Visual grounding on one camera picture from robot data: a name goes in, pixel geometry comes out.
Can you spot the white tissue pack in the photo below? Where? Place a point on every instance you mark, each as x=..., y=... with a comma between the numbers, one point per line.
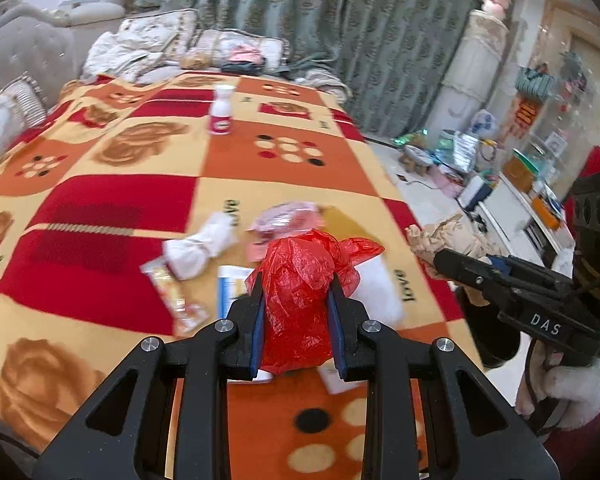
x=377, y=291

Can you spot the grey tufted headboard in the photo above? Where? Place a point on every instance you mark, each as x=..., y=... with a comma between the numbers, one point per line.
x=51, y=47

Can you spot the beige embroidered pillow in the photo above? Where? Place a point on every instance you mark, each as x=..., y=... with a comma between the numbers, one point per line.
x=142, y=43

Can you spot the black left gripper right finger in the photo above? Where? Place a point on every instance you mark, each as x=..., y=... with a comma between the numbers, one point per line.
x=471, y=431

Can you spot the orange snack wrapper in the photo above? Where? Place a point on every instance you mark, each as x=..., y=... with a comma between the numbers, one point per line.
x=187, y=316

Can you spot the red plastic bag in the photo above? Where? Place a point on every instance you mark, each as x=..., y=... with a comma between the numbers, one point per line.
x=295, y=275

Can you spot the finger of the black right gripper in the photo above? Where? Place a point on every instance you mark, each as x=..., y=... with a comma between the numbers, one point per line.
x=467, y=271
x=529, y=272

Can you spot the striped bolster pillow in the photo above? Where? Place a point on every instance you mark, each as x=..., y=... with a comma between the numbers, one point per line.
x=22, y=106

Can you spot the pink plastic packet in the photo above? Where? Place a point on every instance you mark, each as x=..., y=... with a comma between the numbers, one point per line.
x=283, y=220

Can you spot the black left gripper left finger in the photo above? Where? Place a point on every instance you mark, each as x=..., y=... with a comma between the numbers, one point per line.
x=165, y=404

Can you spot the yellow sponge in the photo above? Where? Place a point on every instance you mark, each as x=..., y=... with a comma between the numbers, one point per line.
x=340, y=225

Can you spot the white bottle pink label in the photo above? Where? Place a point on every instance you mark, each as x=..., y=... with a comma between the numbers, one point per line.
x=220, y=111

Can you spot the small wooden stool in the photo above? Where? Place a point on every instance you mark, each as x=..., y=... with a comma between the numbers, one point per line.
x=414, y=159

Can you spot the green patterned curtain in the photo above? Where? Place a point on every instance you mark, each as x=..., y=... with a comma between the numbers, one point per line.
x=391, y=54

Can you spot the white tissue wad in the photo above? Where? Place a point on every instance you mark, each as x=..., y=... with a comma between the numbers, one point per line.
x=188, y=257

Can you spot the patterned fleece blanket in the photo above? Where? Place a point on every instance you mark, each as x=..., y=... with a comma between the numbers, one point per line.
x=136, y=211

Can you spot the white blue yellow box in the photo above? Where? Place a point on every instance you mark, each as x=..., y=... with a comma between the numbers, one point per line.
x=245, y=308

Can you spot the beige paper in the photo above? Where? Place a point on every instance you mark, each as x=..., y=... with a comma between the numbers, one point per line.
x=451, y=233

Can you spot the white pillow with clothes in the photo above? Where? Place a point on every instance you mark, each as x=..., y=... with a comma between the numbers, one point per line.
x=217, y=47

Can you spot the white low cabinet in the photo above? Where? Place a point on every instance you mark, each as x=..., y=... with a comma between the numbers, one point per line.
x=516, y=227

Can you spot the right hand white glove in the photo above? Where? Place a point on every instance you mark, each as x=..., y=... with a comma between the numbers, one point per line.
x=579, y=386

